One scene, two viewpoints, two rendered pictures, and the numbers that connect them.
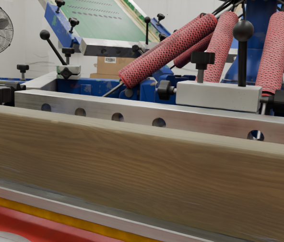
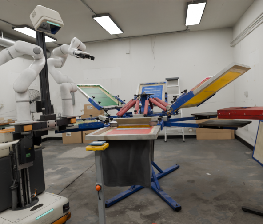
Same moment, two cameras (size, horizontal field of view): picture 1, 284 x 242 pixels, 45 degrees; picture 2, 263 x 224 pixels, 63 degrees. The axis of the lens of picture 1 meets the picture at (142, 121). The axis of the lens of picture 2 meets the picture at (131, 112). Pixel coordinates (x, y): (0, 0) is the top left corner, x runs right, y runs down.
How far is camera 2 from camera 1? 202 cm
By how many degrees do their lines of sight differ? 13
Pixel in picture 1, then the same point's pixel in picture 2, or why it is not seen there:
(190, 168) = (137, 120)
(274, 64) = (146, 109)
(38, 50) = not seen: hidden behind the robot
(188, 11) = (121, 84)
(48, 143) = (125, 120)
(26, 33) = not seen: hidden behind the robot
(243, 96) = (141, 115)
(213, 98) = (137, 115)
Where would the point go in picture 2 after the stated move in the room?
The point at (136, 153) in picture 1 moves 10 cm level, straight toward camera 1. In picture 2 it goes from (133, 119) to (135, 121)
